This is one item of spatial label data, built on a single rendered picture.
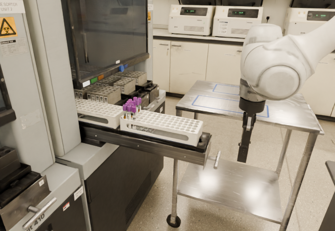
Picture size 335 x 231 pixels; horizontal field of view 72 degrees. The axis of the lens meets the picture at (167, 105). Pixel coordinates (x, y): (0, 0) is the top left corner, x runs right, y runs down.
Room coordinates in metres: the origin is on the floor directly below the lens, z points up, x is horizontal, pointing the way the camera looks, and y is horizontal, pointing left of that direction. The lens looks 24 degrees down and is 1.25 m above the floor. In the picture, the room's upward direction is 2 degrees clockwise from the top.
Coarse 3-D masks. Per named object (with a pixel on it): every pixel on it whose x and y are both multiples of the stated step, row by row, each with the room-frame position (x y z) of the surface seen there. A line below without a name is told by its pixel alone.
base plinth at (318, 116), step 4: (168, 92) 3.22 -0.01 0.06; (172, 96) 3.20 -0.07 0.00; (176, 96) 3.18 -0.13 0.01; (180, 96) 3.16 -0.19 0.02; (316, 116) 2.58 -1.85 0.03; (320, 116) 2.57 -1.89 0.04; (324, 116) 2.55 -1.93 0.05; (328, 116) 2.54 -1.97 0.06; (328, 120) 2.53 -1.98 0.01; (332, 120) 2.52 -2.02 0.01
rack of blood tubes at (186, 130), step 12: (120, 120) 0.75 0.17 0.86; (132, 120) 0.74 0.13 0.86; (144, 120) 0.75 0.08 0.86; (156, 120) 0.75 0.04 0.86; (168, 120) 0.75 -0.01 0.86; (180, 120) 0.76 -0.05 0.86; (192, 120) 0.76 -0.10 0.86; (144, 132) 0.72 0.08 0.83; (156, 132) 0.76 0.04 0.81; (168, 132) 0.76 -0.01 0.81; (180, 132) 0.68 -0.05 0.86; (192, 132) 0.67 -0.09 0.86; (192, 144) 0.66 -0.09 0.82
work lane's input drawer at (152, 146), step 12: (84, 132) 0.79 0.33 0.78; (96, 132) 0.77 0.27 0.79; (108, 132) 0.75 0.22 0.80; (120, 132) 0.75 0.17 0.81; (204, 132) 0.75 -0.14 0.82; (120, 144) 0.74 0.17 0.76; (132, 144) 0.72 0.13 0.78; (144, 144) 0.70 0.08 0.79; (156, 144) 0.69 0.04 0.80; (168, 144) 0.69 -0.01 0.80; (180, 144) 0.67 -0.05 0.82; (204, 144) 0.67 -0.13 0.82; (168, 156) 0.67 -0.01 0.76; (180, 156) 0.66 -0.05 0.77; (192, 156) 0.65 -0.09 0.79; (204, 156) 0.63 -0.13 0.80; (216, 156) 0.70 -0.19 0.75; (216, 168) 0.63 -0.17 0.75
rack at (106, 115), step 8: (80, 104) 0.87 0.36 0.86; (88, 104) 0.87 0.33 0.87; (96, 104) 0.88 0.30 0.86; (104, 104) 0.88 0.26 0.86; (80, 112) 0.81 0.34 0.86; (88, 112) 0.80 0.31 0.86; (96, 112) 0.82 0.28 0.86; (104, 112) 0.80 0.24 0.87; (112, 112) 0.81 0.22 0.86; (120, 112) 0.81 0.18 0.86; (80, 120) 0.82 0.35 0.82; (88, 120) 0.80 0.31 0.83; (96, 120) 0.84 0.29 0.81; (104, 120) 0.84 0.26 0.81; (112, 120) 0.77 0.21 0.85
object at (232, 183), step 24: (192, 96) 1.12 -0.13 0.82; (216, 96) 1.13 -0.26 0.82; (240, 120) 0.89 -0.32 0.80; (264, 120) 0.86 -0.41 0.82; (288, 120) 0.87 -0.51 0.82; (312, 120) 0.88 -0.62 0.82; (312, 144) 0.80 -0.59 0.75; (192, 168) 1.21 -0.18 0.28; (240, 168) 1.23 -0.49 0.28; (192, 192) 1.00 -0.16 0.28; (216, 192) 1.01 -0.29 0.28; (240, 192) 1.01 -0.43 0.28; (264, 192) 1.02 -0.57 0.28; (168, 216) 1.01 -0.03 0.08; (264, 216) 0.85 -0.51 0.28; (288, 216) 0.80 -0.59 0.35
